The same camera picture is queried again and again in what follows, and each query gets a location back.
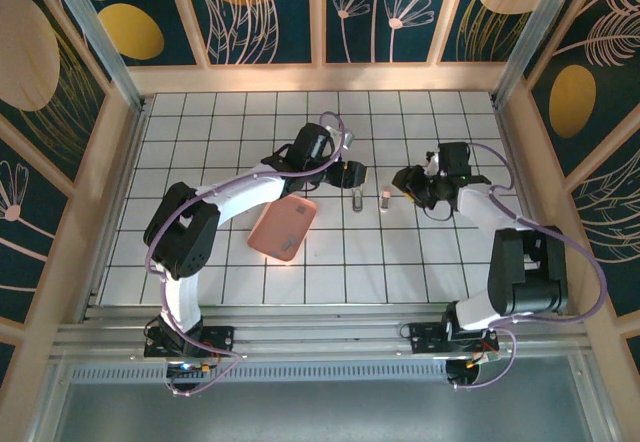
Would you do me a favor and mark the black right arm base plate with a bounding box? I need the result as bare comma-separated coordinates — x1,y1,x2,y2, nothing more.
408,321,501,358

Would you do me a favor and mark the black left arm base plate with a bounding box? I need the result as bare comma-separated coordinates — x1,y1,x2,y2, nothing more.
144,324,236,359

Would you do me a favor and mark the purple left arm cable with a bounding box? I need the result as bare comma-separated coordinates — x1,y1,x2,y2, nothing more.
143,110,351,397

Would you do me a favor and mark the aluminium corner post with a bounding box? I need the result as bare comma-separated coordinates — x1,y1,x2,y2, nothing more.
492,0,599,108
39,0,146,108

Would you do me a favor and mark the pink plastic tray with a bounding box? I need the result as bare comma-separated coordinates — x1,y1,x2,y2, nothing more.
247,196,319,267

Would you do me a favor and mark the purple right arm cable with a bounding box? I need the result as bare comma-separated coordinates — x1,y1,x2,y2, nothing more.
449,141,609,391

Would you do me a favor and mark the wooden table surround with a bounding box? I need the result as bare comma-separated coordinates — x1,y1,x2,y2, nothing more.
0,61,640,442

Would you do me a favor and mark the grey metal panel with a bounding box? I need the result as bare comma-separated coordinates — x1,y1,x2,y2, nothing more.
29,381,616,442

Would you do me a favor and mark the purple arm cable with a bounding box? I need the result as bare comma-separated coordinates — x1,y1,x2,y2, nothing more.
143,110,351,397
449,141,609,391

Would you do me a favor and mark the perforated metal strip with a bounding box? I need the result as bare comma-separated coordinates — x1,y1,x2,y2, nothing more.
69,365,581,383

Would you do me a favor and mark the aluminium mounting rail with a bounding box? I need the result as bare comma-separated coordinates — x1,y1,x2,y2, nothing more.
49,301,591,363

